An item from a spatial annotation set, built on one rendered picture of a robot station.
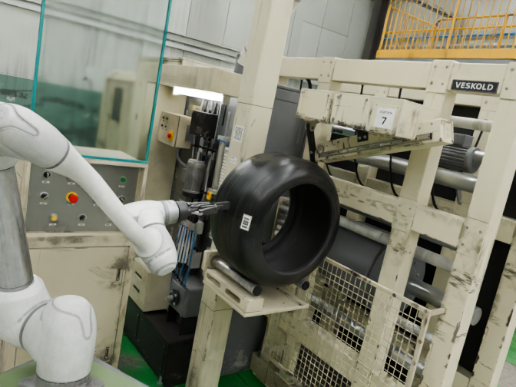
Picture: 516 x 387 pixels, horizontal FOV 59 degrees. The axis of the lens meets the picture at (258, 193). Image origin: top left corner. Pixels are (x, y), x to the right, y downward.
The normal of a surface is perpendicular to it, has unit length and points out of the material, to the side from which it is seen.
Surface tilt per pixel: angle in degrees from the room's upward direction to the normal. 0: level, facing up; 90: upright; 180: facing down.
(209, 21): 90
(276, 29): 90
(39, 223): 90
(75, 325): 67
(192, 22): 90
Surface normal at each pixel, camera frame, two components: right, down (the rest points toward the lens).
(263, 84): 0.58, 0.25
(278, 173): 0.18, -0.44
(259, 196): -0.05, -0.20
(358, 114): -0.79, -0.04
